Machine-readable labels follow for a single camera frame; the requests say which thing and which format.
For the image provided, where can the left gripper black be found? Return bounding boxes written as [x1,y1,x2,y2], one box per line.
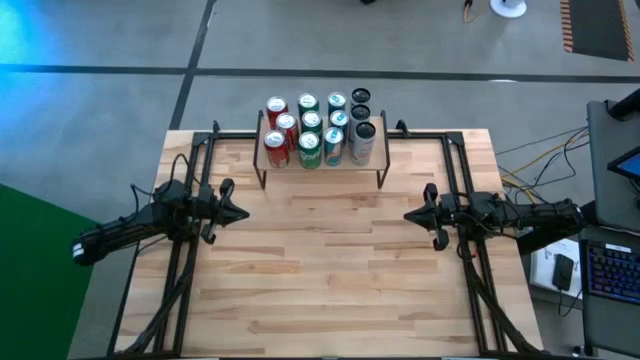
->
[198,177,250,246]

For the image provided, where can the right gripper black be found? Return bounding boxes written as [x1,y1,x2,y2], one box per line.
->
[403,182,464,252]

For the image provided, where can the red Darth Vader cola can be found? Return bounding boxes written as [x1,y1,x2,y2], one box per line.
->
[263,129,292,170]

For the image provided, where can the green Sprite can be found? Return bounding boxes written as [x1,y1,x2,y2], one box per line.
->
[297,130,323,170]
[300,110,324,135]
[297,92,320,114]

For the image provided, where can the wooden shelf black legs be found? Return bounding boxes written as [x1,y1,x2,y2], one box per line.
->
[252,108,392,191]

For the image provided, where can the white paper sheet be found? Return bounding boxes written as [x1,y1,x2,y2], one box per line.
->
[528,237,584,301]

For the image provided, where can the black phone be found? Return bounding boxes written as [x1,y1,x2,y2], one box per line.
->
[552,253,575,292]

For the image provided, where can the grey desk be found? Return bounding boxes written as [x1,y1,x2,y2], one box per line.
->
[579,99,640,359]

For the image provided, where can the black keyboard blue backlight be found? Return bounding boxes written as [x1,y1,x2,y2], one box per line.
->
[579,238,640,306]

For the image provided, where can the green floor mat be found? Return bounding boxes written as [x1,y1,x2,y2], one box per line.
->
[0,182,107,360]

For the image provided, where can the black screen blue display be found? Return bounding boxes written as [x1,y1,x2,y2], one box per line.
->
[607,149,640,181]

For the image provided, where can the white round stand base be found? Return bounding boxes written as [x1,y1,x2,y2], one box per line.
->
[489,0,528,19]

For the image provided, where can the black pole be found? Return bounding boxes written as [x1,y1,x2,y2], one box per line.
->
[607,87,640,121]

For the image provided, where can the black mat orange striped edges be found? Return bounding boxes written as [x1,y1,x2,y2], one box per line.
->
[559,0,636,64]

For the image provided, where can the black aluminium table frame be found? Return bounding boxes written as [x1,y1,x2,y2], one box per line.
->
[107,119,546,359]

